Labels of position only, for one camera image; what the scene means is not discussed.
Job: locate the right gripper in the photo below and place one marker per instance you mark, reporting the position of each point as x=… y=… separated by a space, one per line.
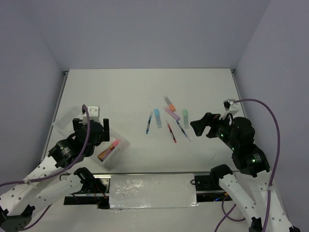
x=208 y=119

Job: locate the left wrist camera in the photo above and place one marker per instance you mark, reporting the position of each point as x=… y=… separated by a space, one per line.
x=94 y=112

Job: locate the blue pen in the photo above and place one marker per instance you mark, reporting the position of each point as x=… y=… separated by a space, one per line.
x=183 y=131
x=149 y=122

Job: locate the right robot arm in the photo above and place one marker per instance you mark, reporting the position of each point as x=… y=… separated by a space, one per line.
x=262 y=209

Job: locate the right table rail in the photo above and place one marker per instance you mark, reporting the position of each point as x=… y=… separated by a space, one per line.
x=239 y=94

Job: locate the clear plastic container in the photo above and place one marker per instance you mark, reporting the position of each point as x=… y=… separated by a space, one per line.
x=65 y=127

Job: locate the blue pen left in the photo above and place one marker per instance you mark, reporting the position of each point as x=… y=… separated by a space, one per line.
x=149 y=122

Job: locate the red pen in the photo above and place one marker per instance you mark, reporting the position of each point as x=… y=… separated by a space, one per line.
x=171 y=132

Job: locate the blue pen right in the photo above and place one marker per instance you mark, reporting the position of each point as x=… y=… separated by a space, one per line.
x=183 y=131

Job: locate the orange highlighter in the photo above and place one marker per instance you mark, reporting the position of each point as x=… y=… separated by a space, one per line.
x=169 y=103

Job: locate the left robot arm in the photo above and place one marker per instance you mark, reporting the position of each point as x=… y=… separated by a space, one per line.
x=30 y=196

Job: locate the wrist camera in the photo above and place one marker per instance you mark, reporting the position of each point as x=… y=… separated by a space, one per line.
x=231 y=109
x=94 y=112

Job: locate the pink highlighter in container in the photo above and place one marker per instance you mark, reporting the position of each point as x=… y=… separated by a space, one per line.
x=112 y=147

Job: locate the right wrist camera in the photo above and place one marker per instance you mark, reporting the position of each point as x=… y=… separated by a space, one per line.
x=231 y=109

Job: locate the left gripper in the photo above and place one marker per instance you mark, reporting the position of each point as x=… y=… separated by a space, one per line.
x=105 y=135

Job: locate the blue highlighter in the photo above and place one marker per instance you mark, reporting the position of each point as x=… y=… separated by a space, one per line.
x=157 y=118

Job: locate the green highlighter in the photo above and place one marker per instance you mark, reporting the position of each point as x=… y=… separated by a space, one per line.
x=185 y=118

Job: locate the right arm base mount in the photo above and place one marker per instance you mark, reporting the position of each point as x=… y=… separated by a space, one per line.
x=206 y=190

